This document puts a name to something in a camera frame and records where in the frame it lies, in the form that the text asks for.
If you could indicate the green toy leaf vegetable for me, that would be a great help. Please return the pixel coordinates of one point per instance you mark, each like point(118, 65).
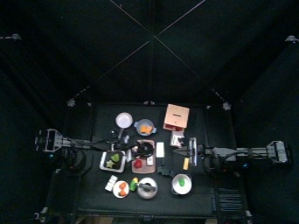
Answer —
point(114, 157)

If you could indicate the white bowl green contents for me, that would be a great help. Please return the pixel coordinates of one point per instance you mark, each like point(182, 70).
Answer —
point(181, 184)

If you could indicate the blue-grey toy pot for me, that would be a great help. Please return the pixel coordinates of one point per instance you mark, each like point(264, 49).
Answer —
point(144, 127)

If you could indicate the white segmented toy block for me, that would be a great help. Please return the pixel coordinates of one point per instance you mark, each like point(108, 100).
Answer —
point(110, 183)

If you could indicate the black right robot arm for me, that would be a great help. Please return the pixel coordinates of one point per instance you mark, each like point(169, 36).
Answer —
point(248, 151)

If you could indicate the orange toy food on plate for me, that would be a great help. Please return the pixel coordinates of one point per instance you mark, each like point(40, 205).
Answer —
point(122, 188)

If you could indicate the black pot lid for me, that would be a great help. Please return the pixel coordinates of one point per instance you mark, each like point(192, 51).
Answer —
point(145, 149)

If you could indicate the white printed table label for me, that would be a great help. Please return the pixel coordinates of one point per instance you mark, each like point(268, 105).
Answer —
point(229, 199)

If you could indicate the orange toy carrot piece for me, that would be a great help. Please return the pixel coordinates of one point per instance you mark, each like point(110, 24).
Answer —
point(145, 129)

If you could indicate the pale green toy star piece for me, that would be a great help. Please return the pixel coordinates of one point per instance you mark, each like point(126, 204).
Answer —
point(109, 164)

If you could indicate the yellow green toy corn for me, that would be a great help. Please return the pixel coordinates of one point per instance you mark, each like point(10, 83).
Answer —
point(133, 184)

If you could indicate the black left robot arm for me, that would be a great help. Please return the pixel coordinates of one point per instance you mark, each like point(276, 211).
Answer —
point(61, 142)

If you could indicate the red toy tomato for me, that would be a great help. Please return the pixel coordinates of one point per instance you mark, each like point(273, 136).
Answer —
point(137, 164)

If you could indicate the silver metal utensil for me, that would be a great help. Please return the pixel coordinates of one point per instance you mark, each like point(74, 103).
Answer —
point(192, 159)

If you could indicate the yellow toy food stick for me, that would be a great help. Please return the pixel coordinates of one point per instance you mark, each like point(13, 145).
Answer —
point(185, 163)

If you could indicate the small white toy shaker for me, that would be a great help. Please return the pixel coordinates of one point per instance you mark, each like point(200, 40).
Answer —
point(149, 160)

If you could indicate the small white round plate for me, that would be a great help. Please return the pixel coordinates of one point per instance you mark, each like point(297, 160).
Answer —
point(117, 192)

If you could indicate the small white red toy box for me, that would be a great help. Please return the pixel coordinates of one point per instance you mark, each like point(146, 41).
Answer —
point(177, 138)

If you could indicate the green toy vegetable piece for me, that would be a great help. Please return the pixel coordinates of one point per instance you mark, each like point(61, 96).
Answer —
point(181, 182)

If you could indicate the white rectangular tray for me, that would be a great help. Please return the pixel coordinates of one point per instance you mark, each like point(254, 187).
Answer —
point(104, 163)

